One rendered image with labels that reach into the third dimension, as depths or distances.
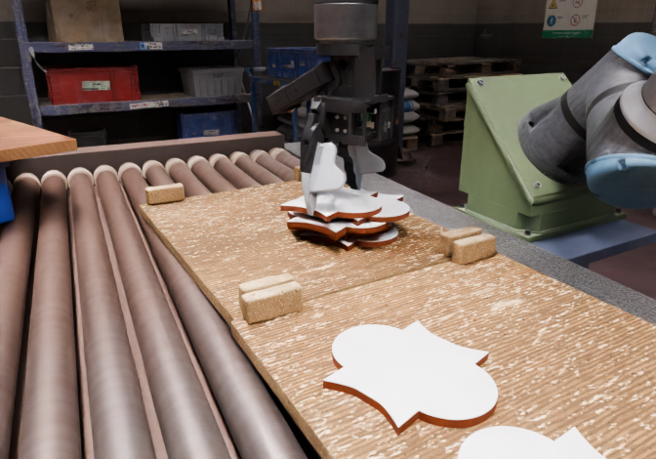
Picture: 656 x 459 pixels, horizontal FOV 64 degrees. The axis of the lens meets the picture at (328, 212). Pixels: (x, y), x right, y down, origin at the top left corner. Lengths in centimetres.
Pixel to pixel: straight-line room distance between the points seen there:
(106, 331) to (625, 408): 46
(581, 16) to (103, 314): 590
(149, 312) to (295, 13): 529
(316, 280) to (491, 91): 54
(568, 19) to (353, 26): 572
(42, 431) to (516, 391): 36
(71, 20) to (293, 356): 427
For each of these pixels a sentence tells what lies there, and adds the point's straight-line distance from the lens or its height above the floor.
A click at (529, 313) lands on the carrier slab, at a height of 94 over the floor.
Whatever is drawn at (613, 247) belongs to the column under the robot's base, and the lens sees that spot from 97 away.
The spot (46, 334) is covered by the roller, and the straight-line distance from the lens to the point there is 60.
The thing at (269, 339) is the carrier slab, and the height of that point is 94.
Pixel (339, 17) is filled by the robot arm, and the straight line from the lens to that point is 63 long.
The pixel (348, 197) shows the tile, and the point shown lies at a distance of 71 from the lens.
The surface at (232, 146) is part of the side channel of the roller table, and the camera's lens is 131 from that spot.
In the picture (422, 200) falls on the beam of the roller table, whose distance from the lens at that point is 95.
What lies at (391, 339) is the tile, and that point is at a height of 94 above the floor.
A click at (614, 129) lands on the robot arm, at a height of 108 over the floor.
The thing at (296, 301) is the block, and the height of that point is 95.
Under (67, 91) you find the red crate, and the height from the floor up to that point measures 75.
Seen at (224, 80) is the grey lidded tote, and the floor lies 77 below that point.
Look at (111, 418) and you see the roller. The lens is 47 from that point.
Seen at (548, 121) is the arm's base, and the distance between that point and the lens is 93.
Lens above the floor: 120
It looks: 19 degrees down
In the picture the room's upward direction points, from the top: straight up
